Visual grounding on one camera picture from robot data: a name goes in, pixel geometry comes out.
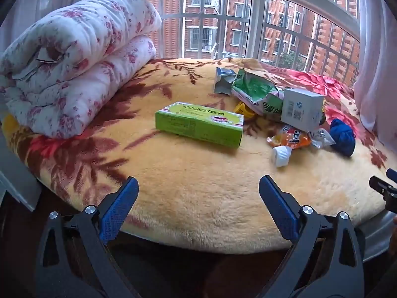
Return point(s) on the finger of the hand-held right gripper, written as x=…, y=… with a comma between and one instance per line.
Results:
x=383, y=187
x=392, y=173

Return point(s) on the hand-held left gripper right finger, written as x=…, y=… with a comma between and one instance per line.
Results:
x=279, y=211

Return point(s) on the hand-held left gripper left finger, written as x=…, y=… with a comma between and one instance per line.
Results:
x=119, y=211

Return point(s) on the orange pouch with white cap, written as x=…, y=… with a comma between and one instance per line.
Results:
x=291, y=141

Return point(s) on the green cardboard box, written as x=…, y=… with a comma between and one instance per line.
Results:
x=198, y=124

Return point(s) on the green plastic bag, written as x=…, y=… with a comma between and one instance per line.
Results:
x=254, y=91

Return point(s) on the blue cloth ball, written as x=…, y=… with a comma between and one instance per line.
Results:
x=342, y=136

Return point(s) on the small white packet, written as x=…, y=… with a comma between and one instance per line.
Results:
x=322, y=138

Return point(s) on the floral plush blanket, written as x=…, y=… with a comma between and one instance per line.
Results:
x=198, y=180

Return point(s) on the white cardboard box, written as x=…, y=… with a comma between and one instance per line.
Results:
x=302, y=108

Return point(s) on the yellow plastic item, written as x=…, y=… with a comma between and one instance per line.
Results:
x=241, y=109

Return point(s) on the crumpled blue-grey carton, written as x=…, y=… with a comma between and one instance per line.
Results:
x=224, y=79

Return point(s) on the folded floral quilt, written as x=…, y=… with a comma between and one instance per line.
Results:
x=71, y=68

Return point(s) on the green tree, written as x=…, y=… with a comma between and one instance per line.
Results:
x=291, y=59

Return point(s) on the red brick building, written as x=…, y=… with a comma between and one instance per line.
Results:
x=235, y=9

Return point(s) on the metal window grille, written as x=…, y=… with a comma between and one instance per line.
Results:
x=204, y=17

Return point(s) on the white window frame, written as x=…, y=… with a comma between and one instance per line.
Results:
x=259, y=21

